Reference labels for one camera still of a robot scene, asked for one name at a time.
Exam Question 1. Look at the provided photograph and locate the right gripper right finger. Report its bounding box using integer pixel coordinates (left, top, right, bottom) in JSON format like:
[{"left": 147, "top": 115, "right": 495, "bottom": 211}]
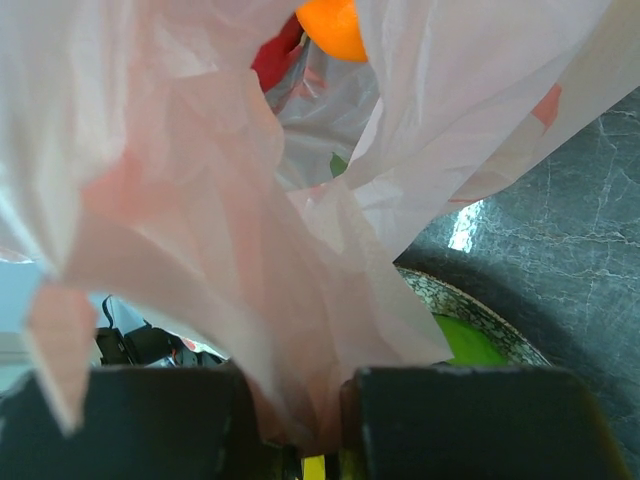
[{"left": 343, "top": 366, "right": 632, "bottom": 479}]

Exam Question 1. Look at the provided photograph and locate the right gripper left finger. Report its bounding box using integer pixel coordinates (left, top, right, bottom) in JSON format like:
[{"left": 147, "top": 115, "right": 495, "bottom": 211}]
[{"left": 1, "top": 366, "right": 280, "bottom": 479}]

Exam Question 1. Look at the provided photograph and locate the fake green fruit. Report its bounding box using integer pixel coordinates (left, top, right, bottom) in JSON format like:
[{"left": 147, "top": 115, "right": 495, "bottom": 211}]
[{"left": 434, "top": 315, "right": 508, "bottom": 367}]

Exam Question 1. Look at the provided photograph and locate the speckled glass plate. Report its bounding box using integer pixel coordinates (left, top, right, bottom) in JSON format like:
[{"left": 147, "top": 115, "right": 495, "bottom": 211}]
[{"left": 397, "top": 266, "right": 552, "bottom": 367}]

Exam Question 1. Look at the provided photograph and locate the pink plastic bag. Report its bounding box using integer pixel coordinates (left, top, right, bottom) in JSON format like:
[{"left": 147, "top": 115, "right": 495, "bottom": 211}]
[{"left": 1, "top": 1, "right": 639, "bottom": 453}]

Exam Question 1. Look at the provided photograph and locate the yellow fake banana bunch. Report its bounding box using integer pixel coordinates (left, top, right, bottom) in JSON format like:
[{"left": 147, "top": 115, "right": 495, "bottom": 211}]
[{"left": 301, "top": 455, "right": 327, "bottom": 480}]

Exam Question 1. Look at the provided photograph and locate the fake red fruit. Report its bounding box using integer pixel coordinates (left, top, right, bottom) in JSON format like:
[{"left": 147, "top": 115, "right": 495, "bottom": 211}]
[{"left": 251, "top": 15, "right": 303, "bottom": 92}]

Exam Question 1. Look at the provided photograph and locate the fake orange fruit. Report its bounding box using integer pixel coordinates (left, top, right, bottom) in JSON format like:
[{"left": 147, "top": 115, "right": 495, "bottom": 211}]
[{"left": 295, "top": 0, "right": 368, "bottom": 63}]

